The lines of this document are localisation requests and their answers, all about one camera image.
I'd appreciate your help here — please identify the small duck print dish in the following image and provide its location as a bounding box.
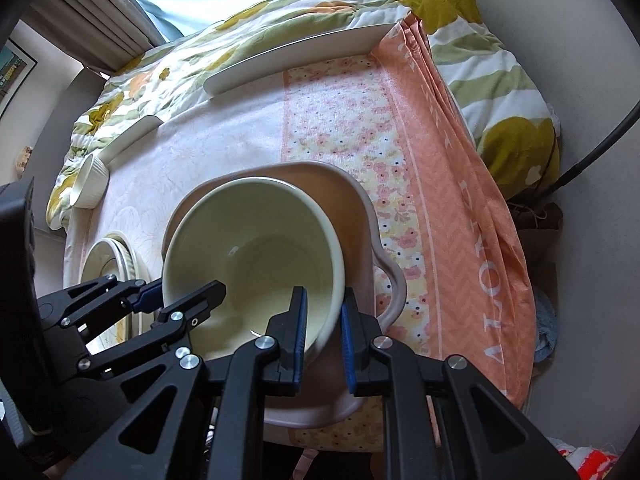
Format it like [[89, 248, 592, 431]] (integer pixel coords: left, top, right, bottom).
[[80, 238, 132, 356]]

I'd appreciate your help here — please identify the white ribbed ramekin bowl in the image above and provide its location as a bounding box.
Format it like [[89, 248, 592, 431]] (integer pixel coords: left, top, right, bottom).
[[70, 153, 110, 209]]

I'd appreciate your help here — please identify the cream duck print bowl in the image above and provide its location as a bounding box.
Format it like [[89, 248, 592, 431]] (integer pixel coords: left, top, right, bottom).
[[163, 177, 345, 363]]

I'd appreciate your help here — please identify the pink square handled bowl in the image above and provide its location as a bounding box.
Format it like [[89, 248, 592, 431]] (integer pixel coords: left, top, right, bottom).
[[162, 162, 407, 429]]

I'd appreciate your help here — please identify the yellow duck cartoon plate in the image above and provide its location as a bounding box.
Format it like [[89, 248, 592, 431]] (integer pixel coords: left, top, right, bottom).
[[113, 231, 154, 337]]

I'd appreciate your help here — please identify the plain white round plate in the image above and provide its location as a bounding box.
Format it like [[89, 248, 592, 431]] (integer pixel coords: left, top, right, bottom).
[[106, 232, 148, 336]]

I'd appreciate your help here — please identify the grey bed headboard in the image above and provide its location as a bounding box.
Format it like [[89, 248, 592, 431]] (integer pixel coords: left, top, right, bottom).
[[23, 68, 106, 237]]

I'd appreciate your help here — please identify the framed houses picture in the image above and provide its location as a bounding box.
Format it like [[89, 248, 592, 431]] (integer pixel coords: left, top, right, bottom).
[[0, 39, 38, 116]]

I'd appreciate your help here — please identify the white floral tablecloth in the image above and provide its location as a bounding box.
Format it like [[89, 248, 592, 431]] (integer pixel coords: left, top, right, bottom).
[[62, 72, 386, 451]]

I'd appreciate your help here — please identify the left brown curtain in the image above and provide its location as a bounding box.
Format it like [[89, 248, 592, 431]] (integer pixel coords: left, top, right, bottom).
[[22, 0, 165, 74]]

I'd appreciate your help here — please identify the orange floral cloth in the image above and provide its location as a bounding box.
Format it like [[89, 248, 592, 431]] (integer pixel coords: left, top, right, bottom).
[[280, 12, 539, 453]]

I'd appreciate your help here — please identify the floral green yellow duvet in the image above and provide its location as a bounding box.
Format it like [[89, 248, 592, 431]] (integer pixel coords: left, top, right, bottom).
[[44, 0, 560, 230]]

